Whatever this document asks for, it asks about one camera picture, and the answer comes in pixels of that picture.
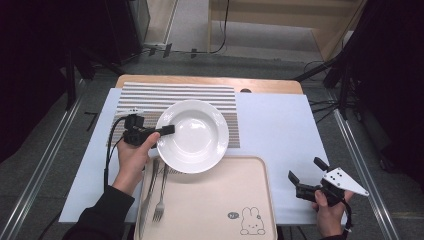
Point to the person's right hand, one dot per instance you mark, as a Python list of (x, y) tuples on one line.
[(330, 216)]

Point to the light wooden shelf unit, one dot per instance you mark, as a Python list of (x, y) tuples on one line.
[(266, 8)]

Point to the black metal stand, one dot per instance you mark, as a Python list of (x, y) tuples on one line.
[(71, 80), (316, 68)]

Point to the dark glass cabinet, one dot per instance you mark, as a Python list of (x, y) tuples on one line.
[(126, 30)]

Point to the black curtain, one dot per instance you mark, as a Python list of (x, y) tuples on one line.
[(393, 83), (30, 66)]

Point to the beige tray with rabbit print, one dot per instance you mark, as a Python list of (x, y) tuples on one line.
[(206, 200)]

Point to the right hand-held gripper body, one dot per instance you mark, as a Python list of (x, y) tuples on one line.
[(340, 181)]

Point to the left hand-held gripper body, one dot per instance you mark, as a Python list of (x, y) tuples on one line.
[(135, 133)]

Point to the steel fork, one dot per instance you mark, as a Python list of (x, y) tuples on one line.
[(162, 190)]

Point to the wooden table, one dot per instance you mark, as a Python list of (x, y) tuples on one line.
[(266, 85)]

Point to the person's left hand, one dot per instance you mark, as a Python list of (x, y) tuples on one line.
[(133, 163)]

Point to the steel table knife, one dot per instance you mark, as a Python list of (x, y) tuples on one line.
[(148, 193)]

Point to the white deep plate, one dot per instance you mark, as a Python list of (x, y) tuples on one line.
[(193, 136)]

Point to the brown striped woven placemat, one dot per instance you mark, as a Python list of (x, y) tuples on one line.
[(180, 93)]

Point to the metal floor rail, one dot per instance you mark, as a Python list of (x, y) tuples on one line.
[(363, 173), (36, 160)]

